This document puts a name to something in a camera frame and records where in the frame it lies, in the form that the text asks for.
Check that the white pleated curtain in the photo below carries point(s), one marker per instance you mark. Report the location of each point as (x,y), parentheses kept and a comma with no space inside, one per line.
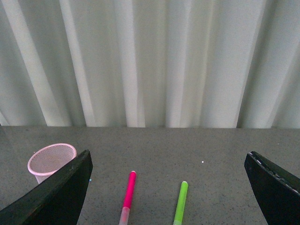
(150,63)

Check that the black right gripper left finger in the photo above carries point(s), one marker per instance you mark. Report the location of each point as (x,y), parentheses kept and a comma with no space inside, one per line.
(58,200)

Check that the pink mesh pen cup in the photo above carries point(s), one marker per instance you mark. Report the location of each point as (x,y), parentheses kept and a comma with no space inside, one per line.
(48,160)

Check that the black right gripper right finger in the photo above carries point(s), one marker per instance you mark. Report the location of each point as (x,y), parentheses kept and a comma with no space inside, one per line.
(276,190)

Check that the pink marker pen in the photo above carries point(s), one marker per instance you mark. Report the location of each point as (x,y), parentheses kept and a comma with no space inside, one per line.
(128,199)

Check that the green marker pen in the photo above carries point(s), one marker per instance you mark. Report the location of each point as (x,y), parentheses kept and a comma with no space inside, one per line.
(178,217)

